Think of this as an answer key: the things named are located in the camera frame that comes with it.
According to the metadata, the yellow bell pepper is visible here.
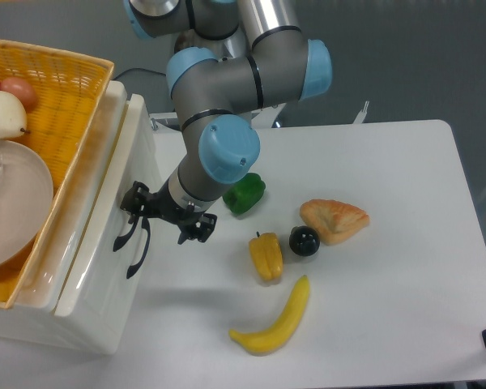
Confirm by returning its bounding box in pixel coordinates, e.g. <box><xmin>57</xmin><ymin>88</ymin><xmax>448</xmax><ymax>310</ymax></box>
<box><xmin>249</xmin><ymin>232</ymin><xmax>284</xmax><ymax>281</ymax></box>

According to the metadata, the green bell pepper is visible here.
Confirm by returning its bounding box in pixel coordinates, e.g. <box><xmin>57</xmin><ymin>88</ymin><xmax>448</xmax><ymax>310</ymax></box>
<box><xmin>222</xmin><ymin>173</ymin><xmax>266</xmax><ymax>216</ymax></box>

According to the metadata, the black cable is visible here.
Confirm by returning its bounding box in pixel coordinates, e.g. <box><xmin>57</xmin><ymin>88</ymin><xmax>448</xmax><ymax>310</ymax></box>
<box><xmin>113</xmin><ymin>67</ymin><xmax>168</xmax><ymax>82</ymax></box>

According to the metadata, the bread slice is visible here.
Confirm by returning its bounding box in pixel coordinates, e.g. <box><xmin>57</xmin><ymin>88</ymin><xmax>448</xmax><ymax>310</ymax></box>
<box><xmin>300</xmin><ymin>199</ymin><xmax>370</xmax><ymax>246</ymax></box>

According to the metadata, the black drawer handle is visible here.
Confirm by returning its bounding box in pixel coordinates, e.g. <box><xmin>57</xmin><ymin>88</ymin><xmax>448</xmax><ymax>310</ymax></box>
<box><xmin>126</xmin><ymin>218</ymin><xmax>151</xmax><ymax>279</ymax></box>
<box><xmin>113</xmin><ymin>214</ymin><xmax>139</xmax><ymax>252</ymax></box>

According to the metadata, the white drawer cabinet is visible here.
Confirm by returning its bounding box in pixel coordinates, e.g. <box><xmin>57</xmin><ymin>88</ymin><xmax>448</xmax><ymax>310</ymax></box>
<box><xmin>0</xmin><ymin>81</ymin><xmax>162</xmax><ymax>354</ymax></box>

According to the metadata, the yellow banana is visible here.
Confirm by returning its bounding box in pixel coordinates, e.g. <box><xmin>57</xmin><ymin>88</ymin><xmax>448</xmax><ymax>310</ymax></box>
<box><xmin>228</xmin><ymin>275</ymin><xmax>311</xmax><ymax>355</ymax></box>

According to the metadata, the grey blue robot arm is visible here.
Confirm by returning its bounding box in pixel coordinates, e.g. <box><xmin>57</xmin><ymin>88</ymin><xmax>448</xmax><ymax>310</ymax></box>
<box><xmin>121</xmin><ymin>1</ymin><xmax>332</xmax><ymax>242</ymax></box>

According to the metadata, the yellow woven basket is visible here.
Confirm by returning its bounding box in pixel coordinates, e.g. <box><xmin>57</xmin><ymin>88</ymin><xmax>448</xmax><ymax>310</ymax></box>
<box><xmin>0</xmin><ymin>40</ymin><xmax>114</xmax><ymax>310</ymax></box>

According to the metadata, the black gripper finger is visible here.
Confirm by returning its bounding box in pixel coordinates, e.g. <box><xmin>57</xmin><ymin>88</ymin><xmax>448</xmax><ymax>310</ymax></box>
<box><xmin>177</xmin><ymin>213</ymin><xmax>217</xmax><ymax>244</ymax></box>
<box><xmin>120</xmin><ymin>181</ymin><xmax>150</xmax><ymax>223</ymax></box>

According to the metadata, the black round fruit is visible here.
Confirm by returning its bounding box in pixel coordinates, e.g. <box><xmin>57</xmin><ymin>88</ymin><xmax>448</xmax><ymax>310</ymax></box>
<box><xmin>288</xmin><ymin>225</ymin><xmax>320</xmax><ymax>257</ymax></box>

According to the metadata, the black lower drawer handle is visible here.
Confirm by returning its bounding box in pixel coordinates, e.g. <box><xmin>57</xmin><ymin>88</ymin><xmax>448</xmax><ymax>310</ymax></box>
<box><xmin>126</xmin><ymin>218</ymin><xmax>151</xmax><ymax>279</ymax></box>

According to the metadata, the beige plate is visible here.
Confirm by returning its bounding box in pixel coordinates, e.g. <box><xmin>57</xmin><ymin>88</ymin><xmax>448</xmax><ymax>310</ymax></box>
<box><xmin>0</xmin><ymin>140</ymin><xmax>53</xmax><ymax>266</ymax></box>

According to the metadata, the black top drawer handle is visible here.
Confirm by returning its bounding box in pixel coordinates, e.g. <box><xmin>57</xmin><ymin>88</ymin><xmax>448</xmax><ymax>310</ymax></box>
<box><xmin>113</xmin><ymin>214</ymin><xmax>139</xmax><ymax>252</ymax></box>

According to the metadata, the white drawer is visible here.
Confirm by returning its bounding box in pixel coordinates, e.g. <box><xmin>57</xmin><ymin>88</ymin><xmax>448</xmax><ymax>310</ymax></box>
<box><xmin>55</xmin><ymin>95</ymin><xmax>162</xmax><ymax>318</ymax></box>

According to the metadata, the white pear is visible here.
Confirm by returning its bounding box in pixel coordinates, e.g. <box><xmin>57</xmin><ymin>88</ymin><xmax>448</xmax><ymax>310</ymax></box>
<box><xmin>0</xmin><ymin>91</ymin><xmax>28</xmax><ymax>139</ymax></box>

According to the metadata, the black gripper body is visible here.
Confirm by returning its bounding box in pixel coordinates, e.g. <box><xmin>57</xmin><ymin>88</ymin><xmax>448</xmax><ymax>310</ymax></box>
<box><xmin>143</xmin><ymin>184</ymin><xmax>205</xmax><ymax>230</ymax></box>

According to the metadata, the pink peach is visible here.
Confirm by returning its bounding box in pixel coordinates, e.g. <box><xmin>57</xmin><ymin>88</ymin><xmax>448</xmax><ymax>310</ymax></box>
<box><xmin>0</xmin><ymin>77</ymin><xmax>38</xmax><ymax>112</ymax></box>

